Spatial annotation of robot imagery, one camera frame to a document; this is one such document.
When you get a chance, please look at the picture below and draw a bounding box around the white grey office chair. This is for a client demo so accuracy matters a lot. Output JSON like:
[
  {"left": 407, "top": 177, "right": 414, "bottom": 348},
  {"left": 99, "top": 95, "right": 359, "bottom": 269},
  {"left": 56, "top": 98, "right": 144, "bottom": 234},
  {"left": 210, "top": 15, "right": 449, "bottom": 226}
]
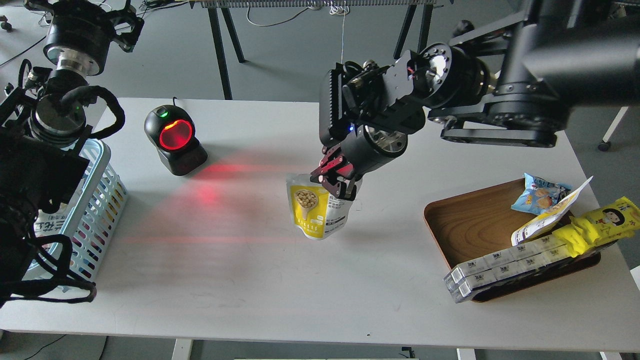
[{"left": 597, "top": 106, "right": 630, "bottom": 152}]

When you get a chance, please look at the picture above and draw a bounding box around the brown wooden tray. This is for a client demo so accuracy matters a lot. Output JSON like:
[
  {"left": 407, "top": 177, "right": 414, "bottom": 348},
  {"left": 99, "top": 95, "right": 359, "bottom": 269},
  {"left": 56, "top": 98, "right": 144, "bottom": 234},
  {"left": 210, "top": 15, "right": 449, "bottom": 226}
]
[{"left": 423, "top": 178, "right": 602, "bottom": 303}]

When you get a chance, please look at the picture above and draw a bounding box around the yellow snack bar pack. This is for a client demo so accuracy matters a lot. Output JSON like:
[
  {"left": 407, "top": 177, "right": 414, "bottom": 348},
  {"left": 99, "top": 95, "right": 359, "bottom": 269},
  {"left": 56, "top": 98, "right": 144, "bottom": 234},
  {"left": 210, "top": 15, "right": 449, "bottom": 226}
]
[{"left": 551, "top": 196, "right": 640, "bottom": 258}]

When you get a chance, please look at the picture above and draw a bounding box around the light blue plastic basket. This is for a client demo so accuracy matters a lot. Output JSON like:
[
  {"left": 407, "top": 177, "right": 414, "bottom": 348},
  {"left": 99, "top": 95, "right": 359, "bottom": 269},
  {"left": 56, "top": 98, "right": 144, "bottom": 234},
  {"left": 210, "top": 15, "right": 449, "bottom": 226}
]
[{"left": 7, "top": 137, "right": 128, "bottom": 302}]

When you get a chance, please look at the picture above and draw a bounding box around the white red snack bag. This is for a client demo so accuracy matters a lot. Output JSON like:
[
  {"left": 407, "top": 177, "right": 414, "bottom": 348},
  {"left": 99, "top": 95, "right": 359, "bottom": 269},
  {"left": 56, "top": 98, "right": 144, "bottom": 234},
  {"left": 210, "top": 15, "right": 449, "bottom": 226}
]
[{"left": 33, "top": 203, "right": 74, "bottom": 238}]

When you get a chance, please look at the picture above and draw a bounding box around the clear wrapped box pack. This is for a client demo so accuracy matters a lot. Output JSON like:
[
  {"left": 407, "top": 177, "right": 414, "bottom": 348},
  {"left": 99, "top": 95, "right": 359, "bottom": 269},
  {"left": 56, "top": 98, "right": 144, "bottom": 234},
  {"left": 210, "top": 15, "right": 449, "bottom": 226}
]
[{"left": 443, "top": 235, "right": 571, "bottom": 303}]

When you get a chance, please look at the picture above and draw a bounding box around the black barcode scanner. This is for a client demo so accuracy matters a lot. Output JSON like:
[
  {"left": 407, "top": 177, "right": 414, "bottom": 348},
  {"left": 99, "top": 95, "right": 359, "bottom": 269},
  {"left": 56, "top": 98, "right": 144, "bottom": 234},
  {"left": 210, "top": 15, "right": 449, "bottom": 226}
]
[{"left": 144, "top": 96, "right": 208, "bottom": 176}]

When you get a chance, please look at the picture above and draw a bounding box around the blue snack bag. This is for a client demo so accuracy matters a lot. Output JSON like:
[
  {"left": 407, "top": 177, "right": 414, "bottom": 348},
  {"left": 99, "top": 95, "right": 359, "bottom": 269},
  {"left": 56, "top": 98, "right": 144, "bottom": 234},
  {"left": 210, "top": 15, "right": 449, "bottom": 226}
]
[{"left": 510, "top": 173, "right": 572, "bottom": 215}]

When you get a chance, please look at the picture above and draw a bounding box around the floor cables and adapter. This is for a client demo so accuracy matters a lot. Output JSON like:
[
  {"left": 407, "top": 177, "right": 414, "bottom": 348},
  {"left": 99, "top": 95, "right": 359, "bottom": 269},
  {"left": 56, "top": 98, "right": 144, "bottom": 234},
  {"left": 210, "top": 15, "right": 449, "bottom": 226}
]
[{"left": 0, "top": 0, "right": 61, "bottom": 68}]

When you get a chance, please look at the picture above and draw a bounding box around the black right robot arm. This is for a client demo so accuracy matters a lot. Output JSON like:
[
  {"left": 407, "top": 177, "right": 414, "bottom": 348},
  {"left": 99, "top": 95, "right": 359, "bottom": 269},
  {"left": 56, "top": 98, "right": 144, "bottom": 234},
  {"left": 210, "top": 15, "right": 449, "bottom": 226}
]
[{"left": 310, "top": 0, "right": 640, "bottom": 201}]

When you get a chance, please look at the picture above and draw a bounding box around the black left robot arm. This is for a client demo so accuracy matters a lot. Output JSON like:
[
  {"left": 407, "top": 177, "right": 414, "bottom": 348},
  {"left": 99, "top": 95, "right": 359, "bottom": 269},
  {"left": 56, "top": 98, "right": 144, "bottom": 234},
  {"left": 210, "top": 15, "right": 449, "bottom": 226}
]
[{"left": 0, "top": 0, "right": 145, "bottom": 305}]

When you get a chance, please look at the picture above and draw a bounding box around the white hanging cable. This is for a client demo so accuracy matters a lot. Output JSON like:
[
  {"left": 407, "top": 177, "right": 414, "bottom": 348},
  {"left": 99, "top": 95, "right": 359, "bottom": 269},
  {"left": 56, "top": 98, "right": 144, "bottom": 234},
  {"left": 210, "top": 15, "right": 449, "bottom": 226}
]
[{"left": 328, "top": 5, "right": 351, "bottom": 66}]

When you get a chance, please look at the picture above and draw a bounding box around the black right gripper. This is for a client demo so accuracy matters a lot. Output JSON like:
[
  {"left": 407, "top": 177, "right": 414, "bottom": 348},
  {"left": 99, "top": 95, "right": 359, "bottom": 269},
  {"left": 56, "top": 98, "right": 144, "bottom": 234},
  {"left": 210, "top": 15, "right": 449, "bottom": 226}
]
[{"left": 310, "top": 43, "right": 453, "bottom": 202}]

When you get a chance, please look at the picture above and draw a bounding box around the black leg background table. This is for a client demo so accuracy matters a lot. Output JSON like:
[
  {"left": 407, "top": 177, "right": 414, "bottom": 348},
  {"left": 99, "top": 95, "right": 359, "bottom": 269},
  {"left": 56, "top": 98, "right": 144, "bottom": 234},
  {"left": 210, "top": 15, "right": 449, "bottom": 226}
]
[{"left": 176, "top": 0, "right": 453, "bottom": 105}]

